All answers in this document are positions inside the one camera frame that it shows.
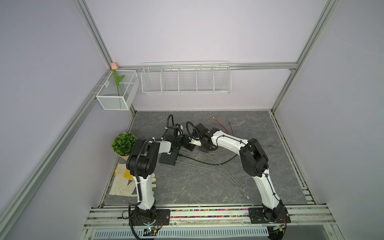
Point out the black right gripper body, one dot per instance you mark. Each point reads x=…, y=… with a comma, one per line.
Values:
x=203, y=147

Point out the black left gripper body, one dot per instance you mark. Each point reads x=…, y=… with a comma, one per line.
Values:
x=181, y=141

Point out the small ribbed black switch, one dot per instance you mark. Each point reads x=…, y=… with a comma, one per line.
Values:
x=189, y=147

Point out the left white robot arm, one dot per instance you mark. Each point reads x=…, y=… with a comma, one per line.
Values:
x=144, y=158

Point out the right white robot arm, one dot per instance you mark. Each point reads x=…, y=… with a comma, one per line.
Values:
x=254, y=162

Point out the green artificial plant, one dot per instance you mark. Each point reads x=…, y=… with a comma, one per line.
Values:
x=123, y=144

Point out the beige plant pot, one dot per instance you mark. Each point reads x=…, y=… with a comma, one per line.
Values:
x=124, y=157

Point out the white mesh square basket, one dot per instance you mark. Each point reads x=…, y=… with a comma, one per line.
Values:
x=108, y=95

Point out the yellow white work glove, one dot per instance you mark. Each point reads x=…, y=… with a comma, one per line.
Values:
x=123, y=183

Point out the pink artificial tulip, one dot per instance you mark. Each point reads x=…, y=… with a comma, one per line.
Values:
x=118, y=79

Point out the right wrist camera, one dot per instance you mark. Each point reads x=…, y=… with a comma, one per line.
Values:
x=195, y=142

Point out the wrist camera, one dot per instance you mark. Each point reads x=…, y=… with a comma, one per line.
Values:
x=179, y=127
x=195, y=142

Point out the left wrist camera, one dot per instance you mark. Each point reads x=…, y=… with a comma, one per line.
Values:
x=179, y=127

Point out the white wire long basket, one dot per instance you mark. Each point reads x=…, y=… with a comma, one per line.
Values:
x=196, y=77

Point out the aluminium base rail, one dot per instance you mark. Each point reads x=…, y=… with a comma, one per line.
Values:
x=213, y=222

